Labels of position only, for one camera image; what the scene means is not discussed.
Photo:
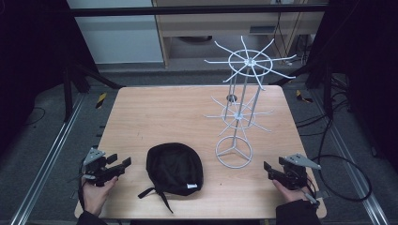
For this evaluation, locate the person's right hand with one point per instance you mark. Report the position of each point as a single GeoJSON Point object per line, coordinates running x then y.
{"type": "Point", "coordinates": [289, 192]}

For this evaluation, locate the aluminium floor rail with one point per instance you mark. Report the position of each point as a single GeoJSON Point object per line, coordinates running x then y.
{"type": "Point", "coordinates": [350, 156]}
{"type": "Point", "coordinates": [47, 159]}

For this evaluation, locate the person's right sleeve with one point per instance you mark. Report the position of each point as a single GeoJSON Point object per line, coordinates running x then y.
{"type": "Point", "coordinates": [297, 214]}

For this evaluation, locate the white cabinet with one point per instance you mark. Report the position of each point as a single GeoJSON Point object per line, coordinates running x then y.
{"type": "Point", "coordinates": [115, 31]}

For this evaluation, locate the person's left hand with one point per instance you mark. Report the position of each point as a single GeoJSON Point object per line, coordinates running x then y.
{"type": "Point", "coordinates": [96, 195]}

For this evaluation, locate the black crossbar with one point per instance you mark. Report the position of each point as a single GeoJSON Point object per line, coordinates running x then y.
{"type": "Point", "coordinates": [197, 10]}

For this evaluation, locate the black metal stand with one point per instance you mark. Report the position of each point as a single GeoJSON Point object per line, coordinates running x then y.
{"type": "Point", "coordinates": [319, 81]}
{"type": "Point", "coordinates": [75, 78]}

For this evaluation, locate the person's left sleeve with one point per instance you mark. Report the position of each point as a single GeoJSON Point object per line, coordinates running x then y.
{"type": "Point", "coordinates": [90, 218]}

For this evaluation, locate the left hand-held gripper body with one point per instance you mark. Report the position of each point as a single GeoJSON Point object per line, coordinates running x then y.
{"type": "Point", "coordinates": [99, 170]}

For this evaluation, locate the yellow black striped tape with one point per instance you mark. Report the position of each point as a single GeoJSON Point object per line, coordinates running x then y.
{"type": "Point", "coordinates": [100, 100]}
{"type": "Point", "coordinates": [303, 97]}

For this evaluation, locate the wooden shelf unit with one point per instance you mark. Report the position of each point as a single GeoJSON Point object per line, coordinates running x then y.
{"type": "Point", "coordinates": [237, 25]}

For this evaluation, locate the person's sleeve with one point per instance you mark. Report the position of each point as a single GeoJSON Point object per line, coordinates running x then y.
{"type": "Point", "coordinates": [297, 214]}
{"type": "Point", "coordinates": [90, 218]}

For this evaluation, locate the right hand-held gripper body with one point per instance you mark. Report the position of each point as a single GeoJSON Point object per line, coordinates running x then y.
{"type": "Point", "coordinates": [294, 172]}

